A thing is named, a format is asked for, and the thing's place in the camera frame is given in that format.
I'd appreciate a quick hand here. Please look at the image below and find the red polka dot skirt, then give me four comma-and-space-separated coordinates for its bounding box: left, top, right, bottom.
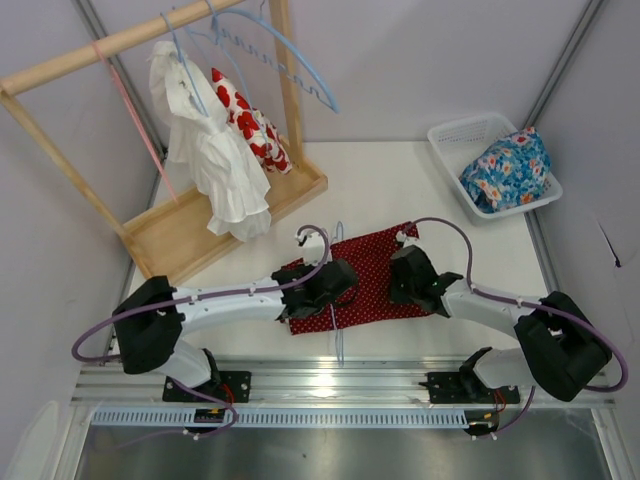
288, 222, 425, 336

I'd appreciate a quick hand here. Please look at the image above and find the thin blue wire hanger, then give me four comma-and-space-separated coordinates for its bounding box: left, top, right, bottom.
330, 221, 345, 368

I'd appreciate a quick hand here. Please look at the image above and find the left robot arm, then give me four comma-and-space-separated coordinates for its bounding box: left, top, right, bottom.
114, 259, 359, 388

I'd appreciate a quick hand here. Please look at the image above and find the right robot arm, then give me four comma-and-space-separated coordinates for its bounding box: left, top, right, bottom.
390, 245, 613, 402

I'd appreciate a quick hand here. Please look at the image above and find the wide blue plastic hanger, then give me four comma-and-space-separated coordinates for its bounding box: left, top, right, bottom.
184, 1, 341, 114

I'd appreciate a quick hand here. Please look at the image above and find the blue hanger holding dress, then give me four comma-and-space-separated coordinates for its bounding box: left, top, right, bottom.
160, 12, 209, 117

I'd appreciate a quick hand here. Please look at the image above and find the blue floral garment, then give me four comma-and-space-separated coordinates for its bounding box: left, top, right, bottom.
459, 127, 551, 213

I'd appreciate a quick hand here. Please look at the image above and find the white plastic basket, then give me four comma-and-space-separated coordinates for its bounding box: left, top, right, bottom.
428, 113, 563, 226

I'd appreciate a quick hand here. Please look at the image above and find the white hanging dress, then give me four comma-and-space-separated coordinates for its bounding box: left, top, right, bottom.
149, 41, 271, 242

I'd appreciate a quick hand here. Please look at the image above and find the red white floral garment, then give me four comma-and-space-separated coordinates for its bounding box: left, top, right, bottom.
211, 68, 293, 175

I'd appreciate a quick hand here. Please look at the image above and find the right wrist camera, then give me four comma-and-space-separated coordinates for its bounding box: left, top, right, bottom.
396, 231, 420, 248

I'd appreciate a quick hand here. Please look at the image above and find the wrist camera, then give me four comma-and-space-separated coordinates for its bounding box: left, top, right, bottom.
396, 231, 420, 248
296, 229, 332, 266

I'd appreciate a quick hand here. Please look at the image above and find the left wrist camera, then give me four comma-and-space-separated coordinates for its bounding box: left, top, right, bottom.
296, 229, 332, 266

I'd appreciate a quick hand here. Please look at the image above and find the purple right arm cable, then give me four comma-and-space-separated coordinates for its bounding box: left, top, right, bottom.
402, 217, 630, 444

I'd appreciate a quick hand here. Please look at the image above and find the aluminium mounting rail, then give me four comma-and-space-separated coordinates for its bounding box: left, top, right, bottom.
69, 353, 616, 407

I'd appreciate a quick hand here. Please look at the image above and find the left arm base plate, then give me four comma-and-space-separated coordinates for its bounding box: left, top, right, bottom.
162, 370, 252, 404

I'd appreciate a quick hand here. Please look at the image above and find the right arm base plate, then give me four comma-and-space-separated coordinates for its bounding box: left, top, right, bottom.
419, 371, 521, 405

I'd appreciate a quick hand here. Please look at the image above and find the white slotted cable duct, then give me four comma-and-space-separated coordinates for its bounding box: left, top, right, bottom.
91, 407, 496, 429

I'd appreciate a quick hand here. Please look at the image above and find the pink wire hanger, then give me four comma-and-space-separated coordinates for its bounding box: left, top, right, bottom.
91, 41, 178, 203

